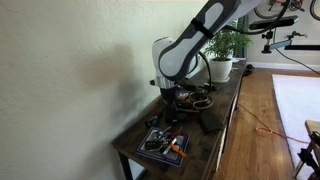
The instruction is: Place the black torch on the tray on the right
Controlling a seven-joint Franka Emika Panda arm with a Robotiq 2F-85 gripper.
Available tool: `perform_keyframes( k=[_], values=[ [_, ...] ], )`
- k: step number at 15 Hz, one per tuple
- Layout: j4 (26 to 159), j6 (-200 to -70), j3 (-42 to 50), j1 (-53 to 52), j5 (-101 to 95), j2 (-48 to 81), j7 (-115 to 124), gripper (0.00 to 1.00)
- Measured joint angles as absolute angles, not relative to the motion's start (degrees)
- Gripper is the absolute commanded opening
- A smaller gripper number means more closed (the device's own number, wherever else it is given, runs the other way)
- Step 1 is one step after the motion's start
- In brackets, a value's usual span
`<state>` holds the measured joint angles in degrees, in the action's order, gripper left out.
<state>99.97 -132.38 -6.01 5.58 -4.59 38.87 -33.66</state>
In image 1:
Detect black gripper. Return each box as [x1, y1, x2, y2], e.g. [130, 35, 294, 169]
[159, 85, 181, 124]

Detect round blue orange tray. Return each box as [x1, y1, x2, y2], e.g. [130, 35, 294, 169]
[174, 87, 215, 113]

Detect square blue white tray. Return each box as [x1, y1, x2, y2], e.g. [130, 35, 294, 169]
[135, 127, 190, 168]

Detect silver key bunch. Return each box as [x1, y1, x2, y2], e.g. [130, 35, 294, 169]
[151, 128, 178, 155]

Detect black car key fob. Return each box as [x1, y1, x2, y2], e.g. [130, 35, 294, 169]
[144, 140, 162, 152]

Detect black square pad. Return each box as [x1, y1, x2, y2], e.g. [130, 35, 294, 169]
[198, 111, 225, 134]

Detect dark wooden console table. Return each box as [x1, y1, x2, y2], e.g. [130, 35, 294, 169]
[111, 58, 249, 180]

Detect white ceramic plant pot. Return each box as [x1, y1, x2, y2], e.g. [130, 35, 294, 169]
[208, 58, 234, 84]

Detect black shoes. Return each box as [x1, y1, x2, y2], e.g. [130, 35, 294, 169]
[243, 63, 256, 77]

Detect green leafy potted plant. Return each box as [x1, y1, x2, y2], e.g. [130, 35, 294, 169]
[204, 19, 253, 63]

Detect white woven rug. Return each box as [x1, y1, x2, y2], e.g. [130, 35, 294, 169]
[271, 73, 320, 168]

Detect black tripod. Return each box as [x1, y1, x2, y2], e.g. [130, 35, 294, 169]
[293, 131, 320, 180]

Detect red bicycle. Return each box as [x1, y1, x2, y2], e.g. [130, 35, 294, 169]
[253, 0, 320, 22]

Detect red key strap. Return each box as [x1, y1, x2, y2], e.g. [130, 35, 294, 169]
[171, 126, 184, 138]

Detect orange key strap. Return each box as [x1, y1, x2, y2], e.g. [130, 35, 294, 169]
[169, 143, 188, 158]

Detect silver metal wire loop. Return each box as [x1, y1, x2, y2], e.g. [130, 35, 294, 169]
[189, 93, 215, 110]

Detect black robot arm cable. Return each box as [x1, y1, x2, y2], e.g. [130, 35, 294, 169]
[197, 50, 214, 95]

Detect black velcro arm strap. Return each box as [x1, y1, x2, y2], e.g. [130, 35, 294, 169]
[190, 17, 215, 40]

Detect orange floor cable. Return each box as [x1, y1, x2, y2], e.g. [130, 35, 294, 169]
[237, 103, 311, 145]

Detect black camera clamp mount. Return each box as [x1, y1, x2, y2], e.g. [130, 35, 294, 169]
[260, 29, 295, 55]

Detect black floor cable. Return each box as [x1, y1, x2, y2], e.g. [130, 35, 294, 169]
[275, 49, 320, 76]

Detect black stereo camera bar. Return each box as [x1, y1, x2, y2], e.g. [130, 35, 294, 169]
[248, 14, 300, 31]

